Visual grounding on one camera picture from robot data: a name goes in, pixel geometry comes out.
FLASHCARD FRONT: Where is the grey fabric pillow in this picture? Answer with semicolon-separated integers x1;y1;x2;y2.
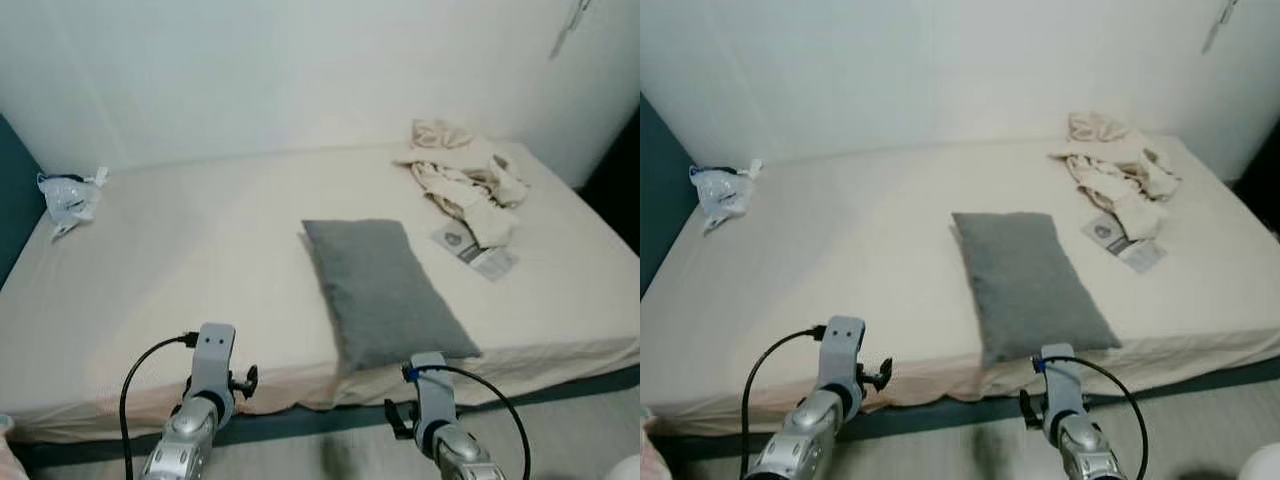
301;218;482;373
950;211;1123;366

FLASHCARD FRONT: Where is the bed with beige sheet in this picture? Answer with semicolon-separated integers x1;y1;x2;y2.
640;135;1280;438
0;140;640;443

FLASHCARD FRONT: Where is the grey and white booklet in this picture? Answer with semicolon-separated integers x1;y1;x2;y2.
1080;213;1168;274
431;222;520;282

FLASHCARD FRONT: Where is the clear plastic bag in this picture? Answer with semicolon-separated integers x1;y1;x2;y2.
37;166;109;241
688;158;764;236

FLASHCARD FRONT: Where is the crumpled beige blanket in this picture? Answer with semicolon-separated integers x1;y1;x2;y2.
1048;110;1183;241
392;118;531;249

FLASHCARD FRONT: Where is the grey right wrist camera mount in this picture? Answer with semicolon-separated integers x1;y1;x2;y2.
1035;343;1086;419
405;352;456;426

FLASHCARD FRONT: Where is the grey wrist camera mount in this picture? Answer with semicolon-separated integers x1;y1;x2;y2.
190;323;238;401
1035;343;1086;419
405;352;456;426
818;316;867;396

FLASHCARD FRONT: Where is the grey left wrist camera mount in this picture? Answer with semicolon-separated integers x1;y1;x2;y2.
818;316;867;396
190;323;238;401

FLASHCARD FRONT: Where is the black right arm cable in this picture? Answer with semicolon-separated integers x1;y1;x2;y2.
1035;355;1151;480
405;364;531;480

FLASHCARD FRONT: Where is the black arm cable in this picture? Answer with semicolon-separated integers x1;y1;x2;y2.
1035;355;1151;480
119;335;199;480
740;325;828;480
405;364;531;480

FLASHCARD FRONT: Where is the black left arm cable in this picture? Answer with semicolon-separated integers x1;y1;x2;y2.
740;325;828;480
119;335;199;480

